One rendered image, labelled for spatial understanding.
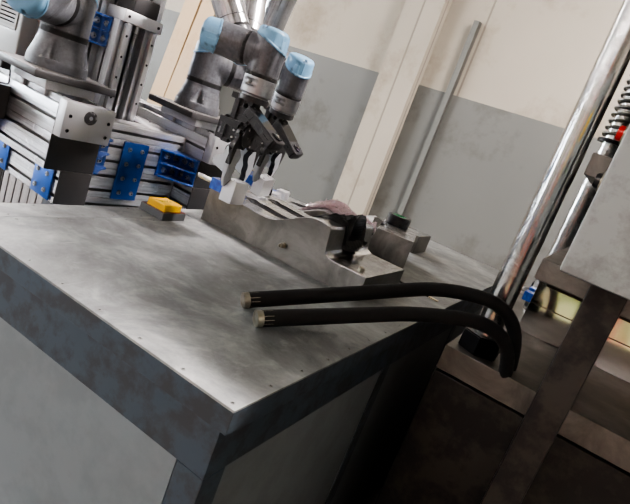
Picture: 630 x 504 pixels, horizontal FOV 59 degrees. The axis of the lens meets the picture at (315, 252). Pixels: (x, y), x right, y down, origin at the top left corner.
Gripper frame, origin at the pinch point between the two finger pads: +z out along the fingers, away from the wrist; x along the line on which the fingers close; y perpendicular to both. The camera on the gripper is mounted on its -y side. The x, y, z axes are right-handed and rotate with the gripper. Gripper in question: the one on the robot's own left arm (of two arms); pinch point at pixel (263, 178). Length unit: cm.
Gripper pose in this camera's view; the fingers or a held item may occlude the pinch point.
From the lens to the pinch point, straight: 162.6
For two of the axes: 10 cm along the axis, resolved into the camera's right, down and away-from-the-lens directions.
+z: -3.8, 8.3, 4.1
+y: -7.6, -5.3, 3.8
